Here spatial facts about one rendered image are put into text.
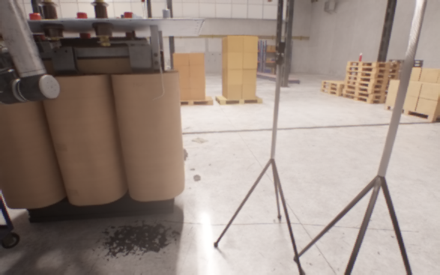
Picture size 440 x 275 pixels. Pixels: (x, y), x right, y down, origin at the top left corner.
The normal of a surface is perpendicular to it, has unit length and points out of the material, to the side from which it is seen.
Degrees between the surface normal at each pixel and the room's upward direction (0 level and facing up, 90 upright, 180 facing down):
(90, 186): 90
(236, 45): 90
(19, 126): 90
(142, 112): 90
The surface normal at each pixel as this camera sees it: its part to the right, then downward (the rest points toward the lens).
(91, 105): 0.54, 0.27
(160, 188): 0.14, 0.32
